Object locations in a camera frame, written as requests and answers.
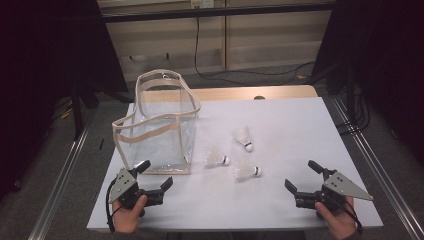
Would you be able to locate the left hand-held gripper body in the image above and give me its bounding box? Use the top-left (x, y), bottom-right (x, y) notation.
top-left (108, 167), bottom-right (165, 210)

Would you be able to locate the black metal crossbar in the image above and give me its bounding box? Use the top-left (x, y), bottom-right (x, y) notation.
top-left (99, 2), bottom-right (338, 24)

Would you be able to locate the left hand-held gripper cable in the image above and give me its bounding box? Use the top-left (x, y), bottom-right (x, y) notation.
top-left (105, 176), bottom-right (122, 234)

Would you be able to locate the white table mat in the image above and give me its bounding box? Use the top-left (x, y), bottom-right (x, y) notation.
top-left (86, 97), bottom-right (384, 232)

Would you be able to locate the person's left hand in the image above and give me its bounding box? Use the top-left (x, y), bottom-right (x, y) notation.
top-left (112, 194), bottom-right (149, 234)

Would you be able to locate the black power cable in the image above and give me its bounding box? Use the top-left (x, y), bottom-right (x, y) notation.
top-left (194, 6), bottom-right (316, 87)

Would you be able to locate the black curtain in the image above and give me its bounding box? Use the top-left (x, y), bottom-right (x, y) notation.
top-left (311, 0), bottom-right (424, 164)
top-left (0, 0), bottom-right (129, 201)

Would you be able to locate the person's right hand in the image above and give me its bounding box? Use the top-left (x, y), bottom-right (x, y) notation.
top-left (314, 196), bottom-right (358, 240)

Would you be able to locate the clear bag with beige trim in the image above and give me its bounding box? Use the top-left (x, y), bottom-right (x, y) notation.
top-left (111, 68), bottom-right (202, 176)

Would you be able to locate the right hand-held gripper cable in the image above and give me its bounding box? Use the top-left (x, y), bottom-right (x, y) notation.
top-left (324, 193), bottom-right (364, 234)

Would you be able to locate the bundle of black floor cables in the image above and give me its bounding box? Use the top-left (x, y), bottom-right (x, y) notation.
top-left (334, 84), bottom-right (371, 136)

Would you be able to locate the white wall outlet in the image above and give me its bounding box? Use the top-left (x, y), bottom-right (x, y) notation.
top-left (190, 0), bottom-right (215, 9)

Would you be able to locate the beige cabinet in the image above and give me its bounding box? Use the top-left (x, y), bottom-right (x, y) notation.
top-left (97, 0), bottom-right (334, 83)

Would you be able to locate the white shuttlecock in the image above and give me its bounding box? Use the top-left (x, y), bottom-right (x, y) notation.
top-left (204, 146), bottom-right (232, 169)
top-left (233, 126), bottom-right (254, 153)
top-left (234, 160), bottom-right (263, 183)

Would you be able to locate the black metal stand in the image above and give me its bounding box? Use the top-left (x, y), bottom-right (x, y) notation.
top-left (328, 63), bottom-right (358, 129)
top-left (70, 76), bottom-right (101, 141)

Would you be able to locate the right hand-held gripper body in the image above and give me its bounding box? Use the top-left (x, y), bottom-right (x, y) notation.
top-left (294, 169), bottom-right (375, 219)

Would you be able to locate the metal floor rail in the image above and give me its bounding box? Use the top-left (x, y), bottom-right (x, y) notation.
top-left (28, 123), bottom-right (91, 240)
top-left (331, 96), bottom-right (424, 240)

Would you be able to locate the hand-held gripper cable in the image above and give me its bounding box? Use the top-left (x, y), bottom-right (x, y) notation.
top-left (324, 193), bottom-right (364, 234)
top-left (105, 176), bottom-right (122, 234)

